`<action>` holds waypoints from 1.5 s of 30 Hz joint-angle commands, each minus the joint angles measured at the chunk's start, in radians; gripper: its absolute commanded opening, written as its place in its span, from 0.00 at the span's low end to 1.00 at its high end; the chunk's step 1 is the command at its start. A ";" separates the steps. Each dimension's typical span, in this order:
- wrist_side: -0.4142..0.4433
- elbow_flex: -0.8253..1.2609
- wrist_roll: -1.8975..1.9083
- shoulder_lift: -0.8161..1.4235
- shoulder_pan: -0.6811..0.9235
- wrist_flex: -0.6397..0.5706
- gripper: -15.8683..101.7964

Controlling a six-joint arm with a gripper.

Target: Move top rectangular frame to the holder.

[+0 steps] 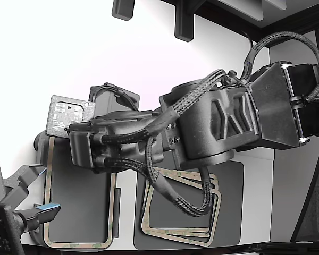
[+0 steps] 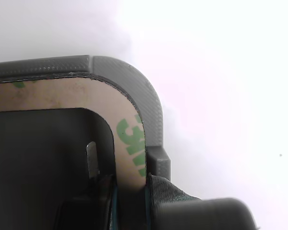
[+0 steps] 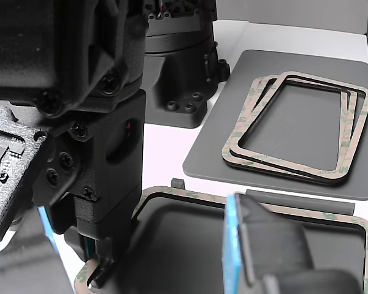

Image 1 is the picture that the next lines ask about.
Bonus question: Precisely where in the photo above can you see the grey flat tray plate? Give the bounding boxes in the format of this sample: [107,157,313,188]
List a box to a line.
[133,147,245,250]

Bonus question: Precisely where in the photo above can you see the black enclosure frame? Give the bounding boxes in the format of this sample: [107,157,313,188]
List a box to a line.
[159,0,319,48]

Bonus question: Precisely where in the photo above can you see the black enclosure post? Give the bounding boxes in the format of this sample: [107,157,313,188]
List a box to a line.
[291,26,319,242]

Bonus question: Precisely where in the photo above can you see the black idle gripper camera mount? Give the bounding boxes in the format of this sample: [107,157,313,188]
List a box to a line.
[0,203,27,255]

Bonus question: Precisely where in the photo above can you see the long black stand foot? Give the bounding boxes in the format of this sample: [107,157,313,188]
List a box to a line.
[174,0,195,43]

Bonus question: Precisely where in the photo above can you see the grey frame holder plate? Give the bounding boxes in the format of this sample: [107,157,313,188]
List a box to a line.
[33,131,122,252]

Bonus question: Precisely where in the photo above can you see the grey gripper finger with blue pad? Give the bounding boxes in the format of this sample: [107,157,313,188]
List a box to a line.
[14,203,62,232]
[2,164,47,210]

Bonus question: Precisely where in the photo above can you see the black braided cable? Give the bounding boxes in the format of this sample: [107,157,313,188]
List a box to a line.
[243,30,319,107]
[91,68,231,146]
[94,155,221,218]

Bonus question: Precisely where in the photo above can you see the black six-joint robot arm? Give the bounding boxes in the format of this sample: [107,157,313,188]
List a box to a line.
[159,62,319,171]

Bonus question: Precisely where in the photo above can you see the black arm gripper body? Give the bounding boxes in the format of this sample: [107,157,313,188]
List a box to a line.
[68,83,165,174]

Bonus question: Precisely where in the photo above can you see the short black stand foot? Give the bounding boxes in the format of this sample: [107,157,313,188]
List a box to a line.
[111,0,136,21]

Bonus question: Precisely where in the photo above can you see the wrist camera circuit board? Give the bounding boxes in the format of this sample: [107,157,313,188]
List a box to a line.
[46,95,96,139]

